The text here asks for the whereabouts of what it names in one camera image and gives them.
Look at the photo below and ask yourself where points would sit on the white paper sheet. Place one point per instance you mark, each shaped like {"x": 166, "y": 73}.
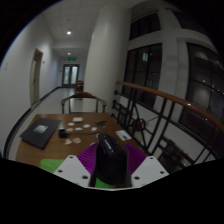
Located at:
{"x": 123, "y": 134}

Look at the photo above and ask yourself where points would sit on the small beige card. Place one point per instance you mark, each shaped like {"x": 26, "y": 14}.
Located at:
{"x": 77, "y": 140}
{"x": 67, "y": 141}

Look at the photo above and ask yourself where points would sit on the green exit sign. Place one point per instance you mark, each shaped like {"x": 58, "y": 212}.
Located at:
{"x": 72, "y": 58}

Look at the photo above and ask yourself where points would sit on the small white flat box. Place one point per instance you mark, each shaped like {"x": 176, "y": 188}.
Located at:
{"x": 78, "y": 119}

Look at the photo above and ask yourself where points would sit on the black closed laptop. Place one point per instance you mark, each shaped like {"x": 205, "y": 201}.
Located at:
{"x": 40, "y": 131}

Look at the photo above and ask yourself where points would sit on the round ceiling light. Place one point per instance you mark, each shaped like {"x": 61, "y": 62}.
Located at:
{"x": 69, "y": 53}
{"x": 68, "y": 32}

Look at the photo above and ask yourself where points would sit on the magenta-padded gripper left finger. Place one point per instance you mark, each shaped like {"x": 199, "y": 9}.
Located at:
{"x": 71, "y": 168}

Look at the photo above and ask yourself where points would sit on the white side door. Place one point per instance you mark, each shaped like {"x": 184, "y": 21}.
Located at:
{"x": 36, "y": 78}

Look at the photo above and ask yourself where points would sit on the black computer mouse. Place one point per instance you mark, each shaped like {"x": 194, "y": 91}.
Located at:
{"x": 110, "y": 163}

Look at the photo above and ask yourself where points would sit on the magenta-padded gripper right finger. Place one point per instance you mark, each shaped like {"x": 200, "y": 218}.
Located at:
{"x": 150, "y": 170}

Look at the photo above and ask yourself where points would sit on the small black box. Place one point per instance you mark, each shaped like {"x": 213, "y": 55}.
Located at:
{"x": 62, "y": 133}

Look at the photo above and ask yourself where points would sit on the wooden armchair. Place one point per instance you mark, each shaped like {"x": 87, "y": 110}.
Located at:
{"x": 83, "y": 95}

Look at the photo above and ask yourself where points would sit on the glass double door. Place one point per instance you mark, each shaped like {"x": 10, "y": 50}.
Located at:
{"x": 71, "y": 75}

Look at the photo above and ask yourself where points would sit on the black railing with wooden handrail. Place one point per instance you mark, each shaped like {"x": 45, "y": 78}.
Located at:
{"x": 173, "y": 99}

